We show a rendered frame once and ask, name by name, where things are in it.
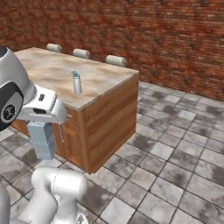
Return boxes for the silver cupboard door handle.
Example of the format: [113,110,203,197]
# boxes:
[59,123,65,144]

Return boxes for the wooden cupboard door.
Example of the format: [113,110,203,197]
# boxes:
[53,108,89,173]

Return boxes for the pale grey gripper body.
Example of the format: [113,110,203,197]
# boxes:
[27,120,59,162]

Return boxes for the white cushioned stool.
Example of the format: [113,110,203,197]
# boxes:
[72,47,92,60]
[45,43,63,54]
[104,54,128,68]

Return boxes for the grey bottle with teal cap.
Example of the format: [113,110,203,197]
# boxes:
[71,70,83,95]

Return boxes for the wooden dining counter island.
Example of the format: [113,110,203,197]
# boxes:
[10,46,141,175]

